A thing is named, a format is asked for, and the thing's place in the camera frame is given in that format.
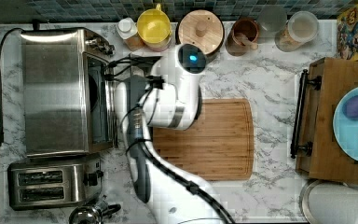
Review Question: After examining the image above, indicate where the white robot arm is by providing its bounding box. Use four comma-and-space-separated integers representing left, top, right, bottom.
114, 44, 234, 224

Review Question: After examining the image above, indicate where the stainless steel toaster oven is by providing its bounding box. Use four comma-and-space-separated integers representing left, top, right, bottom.
21, 28, 116, 158

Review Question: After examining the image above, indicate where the bamboo cutting board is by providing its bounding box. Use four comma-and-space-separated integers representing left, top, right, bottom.
153, 98, 255, 181

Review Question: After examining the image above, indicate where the yellow ceramic mug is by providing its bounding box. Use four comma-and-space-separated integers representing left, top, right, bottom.
137, 4, 172, 51

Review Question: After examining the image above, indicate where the white lidded spice bottle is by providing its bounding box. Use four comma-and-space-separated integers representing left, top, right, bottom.
117, 18, 145, 51

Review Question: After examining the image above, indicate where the brown wooden utensil holder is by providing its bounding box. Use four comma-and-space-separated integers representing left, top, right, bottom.
226, 18, 259, 56

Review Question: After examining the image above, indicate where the frosted translucent plastic cup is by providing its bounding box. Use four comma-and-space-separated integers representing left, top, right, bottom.
256, 6, 287, 38

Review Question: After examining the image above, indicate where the stainless steel two-slot toaster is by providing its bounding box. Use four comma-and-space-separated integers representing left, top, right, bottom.
7, 154, 103, 211

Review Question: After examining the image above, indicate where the plastic pasta container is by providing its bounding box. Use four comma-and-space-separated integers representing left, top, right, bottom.
275, 11, 319, 52

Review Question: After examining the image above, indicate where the wooden serving tray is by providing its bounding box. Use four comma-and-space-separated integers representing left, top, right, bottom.
296, 58, 358, 185

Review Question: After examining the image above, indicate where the light blue plate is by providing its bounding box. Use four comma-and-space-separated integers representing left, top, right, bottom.
333, 87, 358, 161

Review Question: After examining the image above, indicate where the purple play dough ball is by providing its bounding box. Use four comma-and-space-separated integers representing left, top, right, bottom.
342, 95, 358, 119

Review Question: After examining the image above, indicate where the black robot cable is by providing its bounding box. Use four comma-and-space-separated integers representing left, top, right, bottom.
103, 54, 236, 224

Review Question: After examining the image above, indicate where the black tray handle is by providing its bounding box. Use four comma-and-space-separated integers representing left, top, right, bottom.
290, 69, 322, 159

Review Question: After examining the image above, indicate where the black oven power cord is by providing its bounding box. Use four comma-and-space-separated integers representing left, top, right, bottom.
0, 27, 24, 148

